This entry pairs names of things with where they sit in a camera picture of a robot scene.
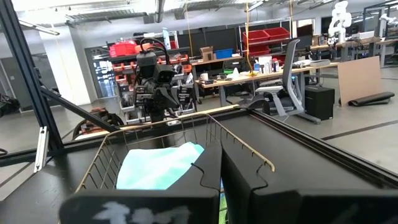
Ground small cardboard box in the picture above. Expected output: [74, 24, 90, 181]
[199, 45, 215, 62]

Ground blue plastic box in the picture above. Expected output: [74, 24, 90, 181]
[214, 48, 234, 60]

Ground storage bin rack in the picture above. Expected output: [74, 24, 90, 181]
[107, 30, 198, 125]

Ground blue microfiber towel white tag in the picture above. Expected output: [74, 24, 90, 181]
[116, 141, 205, 190]

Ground light wooden table side board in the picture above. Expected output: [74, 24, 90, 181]
[74, 104, 241, 141]

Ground rolled black mat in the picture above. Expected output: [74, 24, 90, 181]
[347, 91, 396, 108]

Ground red storage bin shelf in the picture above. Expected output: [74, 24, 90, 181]
[239, 26, 292, 65]

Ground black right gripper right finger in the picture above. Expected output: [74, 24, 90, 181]
[220, 146, 398, 224]

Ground white grey office chair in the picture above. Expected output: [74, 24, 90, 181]
[239, 38, 305, 118]

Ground bronze wire basket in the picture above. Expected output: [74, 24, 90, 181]
[74, 112, 276, 194]

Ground green microfiber towel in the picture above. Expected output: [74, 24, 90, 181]
[218, 192, 228, 224]

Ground yellow cable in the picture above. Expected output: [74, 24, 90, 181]
[244, 0, 257, 77]

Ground black computer tower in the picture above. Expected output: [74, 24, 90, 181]
[303, 85, 336, 121]

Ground black aluminium frame post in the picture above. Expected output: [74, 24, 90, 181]
[0, 0, 121, 156]

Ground wooden top office desk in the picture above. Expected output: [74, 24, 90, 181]
[194, 55, 384, 108]

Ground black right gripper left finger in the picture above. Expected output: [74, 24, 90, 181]
[58, 140, 223, 224]

